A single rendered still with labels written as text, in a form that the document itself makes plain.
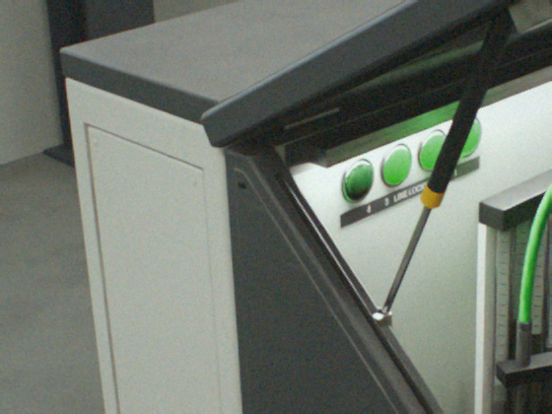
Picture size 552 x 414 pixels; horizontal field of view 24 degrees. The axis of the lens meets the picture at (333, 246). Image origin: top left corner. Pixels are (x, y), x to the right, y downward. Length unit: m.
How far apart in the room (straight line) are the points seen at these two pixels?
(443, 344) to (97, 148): 0.48
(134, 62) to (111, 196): 0.17
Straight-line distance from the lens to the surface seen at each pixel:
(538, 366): 1.63
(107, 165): 1.51
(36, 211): 5.00
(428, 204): 1.17
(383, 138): 1.39
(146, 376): 1.60
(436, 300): 1.59
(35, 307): 4.29
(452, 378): 1.67
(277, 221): 1.30
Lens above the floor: 1.92
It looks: 25 degrees down
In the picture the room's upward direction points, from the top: 2 degrees counter-clockwise
